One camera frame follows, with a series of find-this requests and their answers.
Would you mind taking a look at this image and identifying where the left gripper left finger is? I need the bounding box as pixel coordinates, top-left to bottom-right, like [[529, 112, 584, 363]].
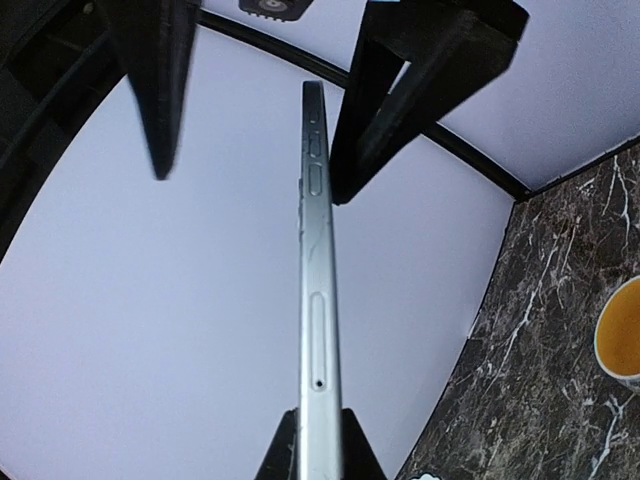
[[255, 409, 298, 480]]

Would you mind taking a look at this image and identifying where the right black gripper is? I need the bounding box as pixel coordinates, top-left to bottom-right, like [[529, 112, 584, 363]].
[[1, 0, 201, 249]]

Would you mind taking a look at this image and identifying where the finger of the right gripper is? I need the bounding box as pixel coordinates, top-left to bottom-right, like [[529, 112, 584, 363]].
[[330, 0, 530, 205]]

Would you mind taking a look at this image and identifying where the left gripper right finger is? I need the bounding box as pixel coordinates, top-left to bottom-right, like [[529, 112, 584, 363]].
[[342, 408, 386, 480]]

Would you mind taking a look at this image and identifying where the light blue smartphone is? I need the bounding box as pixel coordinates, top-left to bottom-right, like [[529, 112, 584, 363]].
[[297, 81, 344, 479]]

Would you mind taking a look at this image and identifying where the white patterned mug yellow inside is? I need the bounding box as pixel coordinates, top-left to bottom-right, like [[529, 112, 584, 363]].
[[593, 276, 639, 395]]

